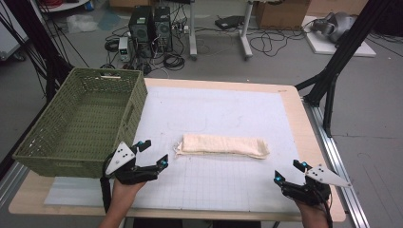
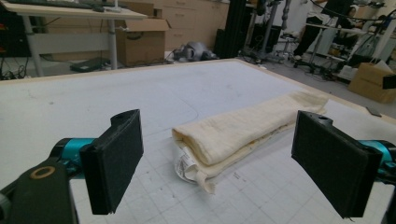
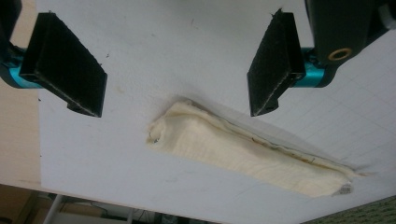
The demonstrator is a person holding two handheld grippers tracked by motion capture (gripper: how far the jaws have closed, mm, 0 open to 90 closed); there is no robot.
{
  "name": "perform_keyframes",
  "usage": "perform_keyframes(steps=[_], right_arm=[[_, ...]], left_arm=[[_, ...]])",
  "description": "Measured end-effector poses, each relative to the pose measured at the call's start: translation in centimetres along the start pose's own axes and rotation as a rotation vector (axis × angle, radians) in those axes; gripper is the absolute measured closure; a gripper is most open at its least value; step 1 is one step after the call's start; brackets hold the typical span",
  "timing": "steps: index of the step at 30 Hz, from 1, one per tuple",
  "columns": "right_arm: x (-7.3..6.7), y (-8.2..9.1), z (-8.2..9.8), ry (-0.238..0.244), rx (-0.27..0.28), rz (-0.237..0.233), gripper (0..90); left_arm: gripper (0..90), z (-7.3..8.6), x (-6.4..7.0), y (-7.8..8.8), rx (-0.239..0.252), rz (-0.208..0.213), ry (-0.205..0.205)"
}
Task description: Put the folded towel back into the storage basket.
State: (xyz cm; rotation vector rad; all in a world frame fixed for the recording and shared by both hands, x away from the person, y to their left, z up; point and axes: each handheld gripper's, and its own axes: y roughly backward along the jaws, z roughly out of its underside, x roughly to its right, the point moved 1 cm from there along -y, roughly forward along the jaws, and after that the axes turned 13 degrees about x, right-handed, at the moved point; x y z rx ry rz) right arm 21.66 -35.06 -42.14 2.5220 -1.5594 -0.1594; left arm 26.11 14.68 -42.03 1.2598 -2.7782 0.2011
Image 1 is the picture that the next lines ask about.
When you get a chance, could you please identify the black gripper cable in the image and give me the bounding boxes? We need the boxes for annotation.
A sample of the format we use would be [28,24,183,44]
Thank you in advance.
[317,186,335,228]
[100,154,114,214]

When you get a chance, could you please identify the large black computer tower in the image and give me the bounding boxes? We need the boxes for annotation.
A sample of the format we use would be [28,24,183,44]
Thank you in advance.
[127,5,157,60]

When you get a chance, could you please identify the white floor board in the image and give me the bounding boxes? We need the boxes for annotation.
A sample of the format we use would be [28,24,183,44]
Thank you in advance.
[301,14,377,59]

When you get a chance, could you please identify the loose black floor cable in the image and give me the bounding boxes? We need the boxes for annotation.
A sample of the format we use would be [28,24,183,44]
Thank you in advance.
[248,28,307,59]

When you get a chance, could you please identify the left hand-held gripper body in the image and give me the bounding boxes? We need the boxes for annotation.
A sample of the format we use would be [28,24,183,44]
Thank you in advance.
[104,141,160,186]

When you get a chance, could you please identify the clear plastic bag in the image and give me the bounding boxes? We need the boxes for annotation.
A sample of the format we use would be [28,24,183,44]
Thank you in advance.
[66,13,100,34]

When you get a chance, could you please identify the slim black computer tower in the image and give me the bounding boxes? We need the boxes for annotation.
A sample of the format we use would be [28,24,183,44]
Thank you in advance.
[153,6,174,53]

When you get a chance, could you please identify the white grid mat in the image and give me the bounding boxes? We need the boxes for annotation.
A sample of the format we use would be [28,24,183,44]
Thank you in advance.
[44,85,301,214]

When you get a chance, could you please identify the white power supply unit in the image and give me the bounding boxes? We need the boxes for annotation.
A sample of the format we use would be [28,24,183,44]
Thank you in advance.
[117,36,133,63]

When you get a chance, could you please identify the coiled black cable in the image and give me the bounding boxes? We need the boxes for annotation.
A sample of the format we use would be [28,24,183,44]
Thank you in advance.
[163,52,186,71]

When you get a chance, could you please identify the black frame stand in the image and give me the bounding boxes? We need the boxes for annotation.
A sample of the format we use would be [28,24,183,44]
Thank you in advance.
[0,0,74,104]
[294,0,401,138]

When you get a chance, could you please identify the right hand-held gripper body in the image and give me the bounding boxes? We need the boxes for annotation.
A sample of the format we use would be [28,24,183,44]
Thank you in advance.
[281,163,353,207]

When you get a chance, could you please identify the green woven plastic basket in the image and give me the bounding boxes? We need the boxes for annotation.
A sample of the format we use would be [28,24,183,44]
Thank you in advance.
[11,66,149,180]

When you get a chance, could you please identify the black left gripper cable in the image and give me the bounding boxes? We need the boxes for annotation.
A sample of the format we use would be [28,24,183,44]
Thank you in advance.
[100,154,114,214]

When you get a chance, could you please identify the cream towel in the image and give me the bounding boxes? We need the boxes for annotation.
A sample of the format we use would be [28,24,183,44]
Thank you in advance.
[173,132,271,161]

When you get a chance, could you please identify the grey machine part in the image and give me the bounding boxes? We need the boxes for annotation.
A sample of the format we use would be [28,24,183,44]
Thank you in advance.
[309,11,358,44]

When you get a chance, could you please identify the aluminium floor rail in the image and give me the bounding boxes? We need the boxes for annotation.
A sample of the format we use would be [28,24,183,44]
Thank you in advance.
[0,161,30,208]
[303,100,371,228]

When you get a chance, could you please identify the person's right hand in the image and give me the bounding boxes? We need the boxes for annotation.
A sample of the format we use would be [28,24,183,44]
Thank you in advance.
[294,199,331,223]

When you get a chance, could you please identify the white desk leg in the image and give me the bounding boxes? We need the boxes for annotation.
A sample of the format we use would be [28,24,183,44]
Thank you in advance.
[187,0,200,62]
[239,0,255,61]

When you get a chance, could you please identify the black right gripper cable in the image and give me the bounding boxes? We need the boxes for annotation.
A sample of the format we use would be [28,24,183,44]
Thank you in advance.
[317,186,335,228]

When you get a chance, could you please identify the person's left hand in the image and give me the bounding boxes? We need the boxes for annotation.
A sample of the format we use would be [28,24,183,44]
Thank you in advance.
[108,178,147,208]

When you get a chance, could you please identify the flat black device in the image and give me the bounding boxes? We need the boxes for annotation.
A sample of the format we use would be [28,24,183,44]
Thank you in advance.
[214,14,245,31]

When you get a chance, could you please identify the large cardboard box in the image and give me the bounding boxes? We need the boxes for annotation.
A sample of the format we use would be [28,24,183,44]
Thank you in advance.
[254,0,312,31]

